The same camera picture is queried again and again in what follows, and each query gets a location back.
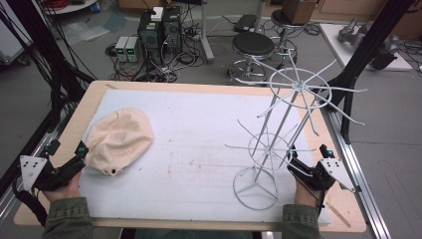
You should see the white foam mat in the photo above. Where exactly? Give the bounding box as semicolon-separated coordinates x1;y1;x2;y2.
79;88;333;225

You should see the flat black device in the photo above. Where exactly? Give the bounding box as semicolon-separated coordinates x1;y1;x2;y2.
233;13;259;34

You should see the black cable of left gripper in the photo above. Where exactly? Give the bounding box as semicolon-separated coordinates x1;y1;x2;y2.
11;180;49;228

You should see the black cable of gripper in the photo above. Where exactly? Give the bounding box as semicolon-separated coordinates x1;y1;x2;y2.
297;173;328;217
11;180;49;228

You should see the black round stool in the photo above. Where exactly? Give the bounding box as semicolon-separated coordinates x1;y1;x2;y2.
227;31;277;85
270;8;302;65

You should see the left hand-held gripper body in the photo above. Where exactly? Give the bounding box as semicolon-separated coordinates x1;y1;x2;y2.
19;154;84;192

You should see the grey machine part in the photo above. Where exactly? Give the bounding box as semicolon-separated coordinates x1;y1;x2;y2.
337;17;401;71

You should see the white platform board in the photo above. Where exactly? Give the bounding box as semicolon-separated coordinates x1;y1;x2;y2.
318;22;414;72

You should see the person's right hand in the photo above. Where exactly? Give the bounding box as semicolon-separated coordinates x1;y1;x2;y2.
294;178;321;209

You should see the tangle of floor cables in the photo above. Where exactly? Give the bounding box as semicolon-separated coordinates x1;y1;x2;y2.
105;6;240;84

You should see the round white table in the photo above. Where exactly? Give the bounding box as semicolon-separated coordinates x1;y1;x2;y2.
42;0;100;16

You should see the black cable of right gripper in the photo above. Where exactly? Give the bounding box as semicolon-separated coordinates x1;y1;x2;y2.
297;173;328;217

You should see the grey power supply unit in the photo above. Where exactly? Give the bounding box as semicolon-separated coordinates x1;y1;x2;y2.
114;36;129;63
124;36;141;63

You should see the thin wooden stick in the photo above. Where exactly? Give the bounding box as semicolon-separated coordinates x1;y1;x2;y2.
325;201;351;229

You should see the black computer tower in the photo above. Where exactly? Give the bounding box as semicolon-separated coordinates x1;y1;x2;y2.
136;11;164;66
161;5;183;55

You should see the white wire rack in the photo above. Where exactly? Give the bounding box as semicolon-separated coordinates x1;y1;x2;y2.
224;49;369;211

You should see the white wheeled case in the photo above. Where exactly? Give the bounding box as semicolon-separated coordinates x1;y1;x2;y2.
0;0;32;67

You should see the grey metal table leg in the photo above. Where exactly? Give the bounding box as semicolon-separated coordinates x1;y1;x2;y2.
198;0;216;65

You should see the beige cloth hat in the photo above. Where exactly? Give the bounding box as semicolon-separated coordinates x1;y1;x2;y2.
84;107;155;177

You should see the small white box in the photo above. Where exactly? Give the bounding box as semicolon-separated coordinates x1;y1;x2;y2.
150;6;165;23

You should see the black metal frame post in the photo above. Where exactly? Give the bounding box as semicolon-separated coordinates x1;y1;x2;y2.
317;0;417;145
5;0;98;131

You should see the person's left hand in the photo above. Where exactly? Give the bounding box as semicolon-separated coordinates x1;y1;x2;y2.
42;170;83;204

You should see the clear plastic sheet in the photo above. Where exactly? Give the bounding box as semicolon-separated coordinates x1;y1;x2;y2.
62;21;110;46

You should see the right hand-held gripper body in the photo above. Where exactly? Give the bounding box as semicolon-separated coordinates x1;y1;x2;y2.
286;157;356;194

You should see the brown wooden box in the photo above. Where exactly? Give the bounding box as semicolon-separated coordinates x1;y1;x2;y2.
281;0;318;26

